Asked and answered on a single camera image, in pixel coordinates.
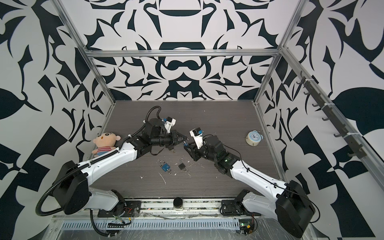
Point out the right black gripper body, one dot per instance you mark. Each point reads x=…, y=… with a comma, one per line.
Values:
x=199, y=153

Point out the green circuit board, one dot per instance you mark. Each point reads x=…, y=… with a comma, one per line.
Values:
x=247, y=226

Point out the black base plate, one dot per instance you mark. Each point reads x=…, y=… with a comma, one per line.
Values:
x=127, y=210
x=235, y=207

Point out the wall hook rail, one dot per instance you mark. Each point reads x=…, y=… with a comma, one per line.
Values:
x=334, y=115

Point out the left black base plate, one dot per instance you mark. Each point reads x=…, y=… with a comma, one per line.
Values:
x=127, y=210

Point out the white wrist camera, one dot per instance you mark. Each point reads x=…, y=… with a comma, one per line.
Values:
x=169, y=123
x=197, y=135

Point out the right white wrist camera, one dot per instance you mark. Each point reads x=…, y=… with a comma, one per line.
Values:
x=197, y=135

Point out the plush doll striped shirt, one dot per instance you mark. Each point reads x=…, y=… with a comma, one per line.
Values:
x=105, y=143

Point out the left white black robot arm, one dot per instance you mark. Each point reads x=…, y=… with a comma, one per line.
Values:
x=76, y=193

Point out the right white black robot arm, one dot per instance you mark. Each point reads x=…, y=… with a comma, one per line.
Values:
x=287, y=203

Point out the small blue alarm clock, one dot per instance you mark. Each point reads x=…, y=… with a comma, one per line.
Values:
x=253, y=138

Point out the black round knob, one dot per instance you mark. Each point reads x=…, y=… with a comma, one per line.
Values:
x=178, y=204

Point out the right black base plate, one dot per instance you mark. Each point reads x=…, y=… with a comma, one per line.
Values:
x=235, y=207

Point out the front blue padlock with key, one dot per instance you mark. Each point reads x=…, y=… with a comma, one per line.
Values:
x=165, y=167

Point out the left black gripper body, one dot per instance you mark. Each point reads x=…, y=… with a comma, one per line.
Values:
x=171, y=140

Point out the front black padlock with key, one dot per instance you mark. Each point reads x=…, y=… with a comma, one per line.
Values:
x=182, y=166

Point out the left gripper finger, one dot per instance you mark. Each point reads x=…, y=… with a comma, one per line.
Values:
x=181, y=137
x=181, y=142

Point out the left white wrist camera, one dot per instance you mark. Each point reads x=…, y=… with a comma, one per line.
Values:
x=169, y=123

